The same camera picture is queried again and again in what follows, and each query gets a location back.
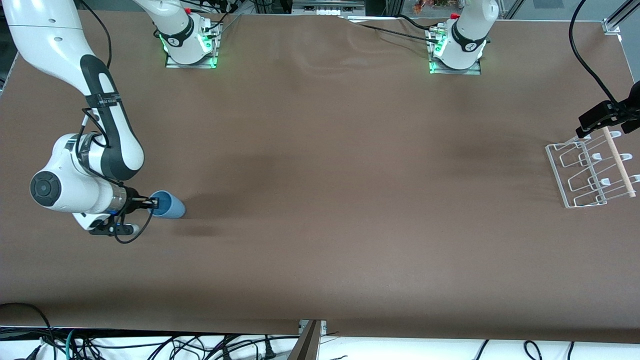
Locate blue plastic cup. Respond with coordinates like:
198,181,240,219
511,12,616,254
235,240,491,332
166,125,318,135
149,190,187,220

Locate grey connector box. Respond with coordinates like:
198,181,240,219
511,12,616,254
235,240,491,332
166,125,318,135
291,0,366,17

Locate white wire cup rack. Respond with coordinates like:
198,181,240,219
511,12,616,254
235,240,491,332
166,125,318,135
545,121,640,209

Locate thick black hanging cable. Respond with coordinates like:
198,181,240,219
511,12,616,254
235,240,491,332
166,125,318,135
568,0,618,103

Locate aluminium corner post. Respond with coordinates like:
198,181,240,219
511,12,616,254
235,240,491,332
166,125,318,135
602,0,640,36

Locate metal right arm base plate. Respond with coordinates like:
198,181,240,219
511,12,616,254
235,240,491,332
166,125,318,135
165,17,223,69

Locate black arched floor cable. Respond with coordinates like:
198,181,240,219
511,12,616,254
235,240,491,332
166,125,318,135
0,302,57,360

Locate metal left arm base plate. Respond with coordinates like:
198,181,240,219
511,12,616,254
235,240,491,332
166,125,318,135
427,27,483,76

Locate short black base cable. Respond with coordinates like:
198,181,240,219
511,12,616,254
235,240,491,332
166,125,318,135
397,14,443,33

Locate aluminium frame beam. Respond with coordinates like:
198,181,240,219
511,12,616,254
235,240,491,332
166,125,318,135
287,320,327,360

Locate long black base cable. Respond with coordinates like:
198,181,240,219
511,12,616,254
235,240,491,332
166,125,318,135
340,16,436,42

